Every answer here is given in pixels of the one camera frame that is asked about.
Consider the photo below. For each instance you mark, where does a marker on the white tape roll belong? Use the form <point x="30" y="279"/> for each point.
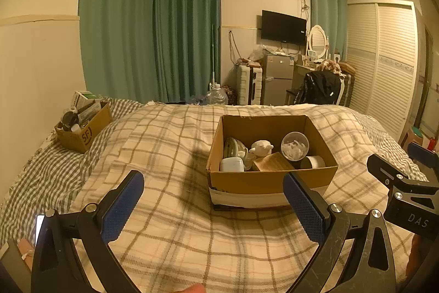
<point x="313" y="162"/>

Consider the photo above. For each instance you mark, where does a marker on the cardboard box with clutter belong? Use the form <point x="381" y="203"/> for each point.
<point x="85" y="128"/>

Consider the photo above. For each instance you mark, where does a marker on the white mop pole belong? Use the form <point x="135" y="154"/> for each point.
<point x="213" y="56"/>

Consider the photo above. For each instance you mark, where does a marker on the clear round lidded container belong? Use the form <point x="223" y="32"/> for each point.
<point x="295" y="145"/>

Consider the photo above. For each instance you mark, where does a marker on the black jacket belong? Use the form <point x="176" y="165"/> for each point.
<point x="320" y="88"/>

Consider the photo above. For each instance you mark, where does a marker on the blond fluffy item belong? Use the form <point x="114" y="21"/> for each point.
<point x="328" y="67"/>

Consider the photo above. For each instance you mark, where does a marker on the black wall television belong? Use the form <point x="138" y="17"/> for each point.
<point x="283" y="27"/>

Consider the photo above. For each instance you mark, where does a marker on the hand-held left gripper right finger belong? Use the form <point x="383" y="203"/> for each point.
<point x="305" y="210"/>

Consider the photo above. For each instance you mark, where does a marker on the white oval mirror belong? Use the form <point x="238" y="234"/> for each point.
<point x="318" y="39"/>

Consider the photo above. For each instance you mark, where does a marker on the smartphone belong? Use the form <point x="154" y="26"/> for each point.
<point x="39" y="227"/>

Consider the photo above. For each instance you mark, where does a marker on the gingham bed sheet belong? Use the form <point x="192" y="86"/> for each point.
<point x="51" y="176"/>

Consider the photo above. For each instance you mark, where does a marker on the white dressing table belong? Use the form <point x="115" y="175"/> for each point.
<point x="301" y="71"/>

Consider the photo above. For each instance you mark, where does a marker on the white earbud case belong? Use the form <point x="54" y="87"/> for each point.
<point x="231" y="165"/>

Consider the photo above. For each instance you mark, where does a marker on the dark flat object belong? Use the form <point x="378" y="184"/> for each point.
<point x="13" y="260"/>

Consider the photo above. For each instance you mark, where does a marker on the person's left hand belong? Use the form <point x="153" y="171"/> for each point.
<point x="192" y="289"/>

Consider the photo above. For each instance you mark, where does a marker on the green curtain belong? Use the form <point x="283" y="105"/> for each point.
<point x="187" y="28"/>
<point x="116" y="18"/>
<point x="325" y="11"/>

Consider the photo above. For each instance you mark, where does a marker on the green white round object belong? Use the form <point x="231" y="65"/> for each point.
<point x="233" y="147"/>

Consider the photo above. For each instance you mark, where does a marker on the white louvred wardrobe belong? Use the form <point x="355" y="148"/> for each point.
<point x="384" y="66"/>

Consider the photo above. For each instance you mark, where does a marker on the white figurine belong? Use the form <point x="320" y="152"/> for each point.
<point x="262" y="147"/>

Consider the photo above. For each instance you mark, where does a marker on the silver fridge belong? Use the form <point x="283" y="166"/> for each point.
<point x="277" y="80"/>

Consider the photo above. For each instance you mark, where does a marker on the plaid blanket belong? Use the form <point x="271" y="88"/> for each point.
<point x="178" y="227"/>

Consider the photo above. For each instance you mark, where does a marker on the white suitcase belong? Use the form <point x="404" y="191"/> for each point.
<point x="249" y="85"/>

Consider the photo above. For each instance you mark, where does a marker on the floral bag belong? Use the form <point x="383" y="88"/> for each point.
<point x="229" y="94"/>

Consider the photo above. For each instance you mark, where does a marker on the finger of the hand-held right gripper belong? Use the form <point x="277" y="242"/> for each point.
<point x="384" y="166"/>
<point x="424" y="152"/>

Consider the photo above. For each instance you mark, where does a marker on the clear water jug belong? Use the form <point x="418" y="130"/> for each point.
<point x="216" y="95"/>

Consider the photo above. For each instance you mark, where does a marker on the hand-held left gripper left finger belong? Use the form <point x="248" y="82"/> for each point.
<point x="121" y="207"/>

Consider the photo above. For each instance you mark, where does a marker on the person's right hand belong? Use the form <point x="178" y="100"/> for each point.
<point x="414" y="257"/>

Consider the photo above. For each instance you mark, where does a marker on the clear plastic bag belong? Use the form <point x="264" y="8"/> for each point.
<point x="259" y="53"/>

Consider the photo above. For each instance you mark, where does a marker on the plastic stool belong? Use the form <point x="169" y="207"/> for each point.
<point x="413" y="136"/>

